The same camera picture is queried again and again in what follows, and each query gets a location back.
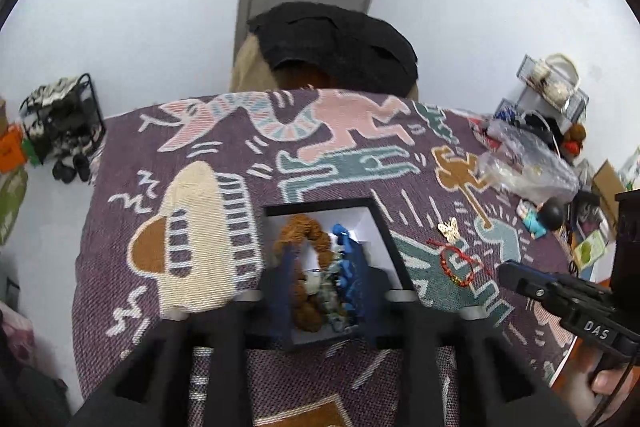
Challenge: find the orange plush toy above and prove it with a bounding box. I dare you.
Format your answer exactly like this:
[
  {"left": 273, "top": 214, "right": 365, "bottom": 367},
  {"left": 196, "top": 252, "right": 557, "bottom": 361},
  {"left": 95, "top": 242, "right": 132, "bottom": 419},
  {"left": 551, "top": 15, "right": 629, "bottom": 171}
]
[{"left": 562, "top": 124, "right": 587, "bottom": 157}]

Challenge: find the orange box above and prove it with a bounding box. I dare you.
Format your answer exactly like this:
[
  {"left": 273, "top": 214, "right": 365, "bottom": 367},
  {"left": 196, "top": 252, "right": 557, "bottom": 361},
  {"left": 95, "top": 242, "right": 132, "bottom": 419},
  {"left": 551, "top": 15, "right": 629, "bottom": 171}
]
[{"left": 0, "top": 124, "right": 27, "bottom": 174}]

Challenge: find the black shoe rack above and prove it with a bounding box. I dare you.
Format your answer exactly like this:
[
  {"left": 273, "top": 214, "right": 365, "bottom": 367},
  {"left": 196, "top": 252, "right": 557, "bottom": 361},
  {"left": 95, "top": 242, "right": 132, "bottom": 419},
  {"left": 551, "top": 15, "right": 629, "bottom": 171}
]
[{"left": 20, "top": 72, "right": 106, "bottom": 184}]

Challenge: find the small cartoon figurine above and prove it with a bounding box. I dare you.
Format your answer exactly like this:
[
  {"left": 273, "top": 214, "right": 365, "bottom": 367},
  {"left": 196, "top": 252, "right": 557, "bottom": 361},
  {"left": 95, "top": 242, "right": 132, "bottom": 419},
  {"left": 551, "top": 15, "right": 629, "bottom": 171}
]
[{"left": 516, "top": 197, "right": 566, "bottom": 239}]

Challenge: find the patterned purple woven blanket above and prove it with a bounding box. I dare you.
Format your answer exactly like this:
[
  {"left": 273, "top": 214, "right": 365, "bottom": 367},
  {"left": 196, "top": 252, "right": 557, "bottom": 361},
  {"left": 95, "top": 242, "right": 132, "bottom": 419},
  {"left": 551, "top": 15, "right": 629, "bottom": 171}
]
[{"left": 73, "top": 89, "right": 573, "bottom": 426}]

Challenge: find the blue beaded bracelet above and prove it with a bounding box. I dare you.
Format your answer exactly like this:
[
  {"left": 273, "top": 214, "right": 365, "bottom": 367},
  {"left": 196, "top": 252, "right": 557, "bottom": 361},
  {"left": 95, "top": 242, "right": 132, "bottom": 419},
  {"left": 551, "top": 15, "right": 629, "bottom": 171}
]
[{"left": 330, "top": 222, "right": 364, "bottom": 313}]

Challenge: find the red string bracelet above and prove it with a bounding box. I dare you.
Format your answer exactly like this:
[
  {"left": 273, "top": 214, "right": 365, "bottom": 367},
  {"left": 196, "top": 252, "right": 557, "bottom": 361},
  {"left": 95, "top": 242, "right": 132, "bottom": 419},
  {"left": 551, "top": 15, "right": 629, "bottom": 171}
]
[{"left": 426, "top": 239, "right": 494, "bottom": 289}]

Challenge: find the black wire basket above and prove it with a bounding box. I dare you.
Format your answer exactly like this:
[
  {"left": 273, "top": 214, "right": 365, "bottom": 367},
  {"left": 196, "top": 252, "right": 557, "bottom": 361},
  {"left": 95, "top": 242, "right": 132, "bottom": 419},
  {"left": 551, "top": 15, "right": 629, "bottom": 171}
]
[{"left": 516, "top": 53, "right": 589, "bottom": 124}]

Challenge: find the clear plastic bag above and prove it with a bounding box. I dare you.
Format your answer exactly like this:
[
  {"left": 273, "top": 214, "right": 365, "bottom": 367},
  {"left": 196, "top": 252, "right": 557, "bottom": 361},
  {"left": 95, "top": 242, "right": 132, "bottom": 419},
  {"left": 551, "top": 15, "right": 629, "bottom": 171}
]
[{"left": 476, "top": 119, "right": 580, "bottom": 205}]

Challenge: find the black square jewelry box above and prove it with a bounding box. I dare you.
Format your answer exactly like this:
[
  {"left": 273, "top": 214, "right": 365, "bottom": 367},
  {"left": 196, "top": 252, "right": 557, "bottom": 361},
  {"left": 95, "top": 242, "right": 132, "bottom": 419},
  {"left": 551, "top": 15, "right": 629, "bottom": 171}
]
[{"left": 264, "top": 198, "right": 413, "bottom": 351}]

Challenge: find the person's right hand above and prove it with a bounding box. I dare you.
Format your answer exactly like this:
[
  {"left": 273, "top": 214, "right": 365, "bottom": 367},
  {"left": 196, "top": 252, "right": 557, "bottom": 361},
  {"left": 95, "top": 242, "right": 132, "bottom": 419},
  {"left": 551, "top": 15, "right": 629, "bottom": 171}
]
[{"left": 552, "top": 341, "right": 625, "bottom": 426}]

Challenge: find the brown wooden bead bracelet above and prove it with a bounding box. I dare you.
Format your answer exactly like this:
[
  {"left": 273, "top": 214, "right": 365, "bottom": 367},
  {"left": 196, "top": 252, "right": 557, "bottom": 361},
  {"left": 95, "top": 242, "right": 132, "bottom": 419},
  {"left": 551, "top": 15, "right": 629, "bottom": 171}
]
[{"left": 273, "top": 213, "right": 334, "bottom": 333}]

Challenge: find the black jacket on chair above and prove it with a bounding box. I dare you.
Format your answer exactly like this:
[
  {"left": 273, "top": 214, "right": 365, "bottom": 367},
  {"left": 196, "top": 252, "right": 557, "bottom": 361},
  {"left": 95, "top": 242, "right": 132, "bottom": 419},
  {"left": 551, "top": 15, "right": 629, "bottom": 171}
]
[{"left": 247, "top": 1, "right": 418, "bottom": 98}]

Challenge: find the gold butterfly hair clip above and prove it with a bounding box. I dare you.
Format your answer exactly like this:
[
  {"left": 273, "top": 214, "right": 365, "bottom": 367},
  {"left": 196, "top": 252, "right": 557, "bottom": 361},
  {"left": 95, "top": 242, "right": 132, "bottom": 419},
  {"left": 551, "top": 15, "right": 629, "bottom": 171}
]
[{"left": 437, "top": 217, "right": 461, "bottom": 245}]

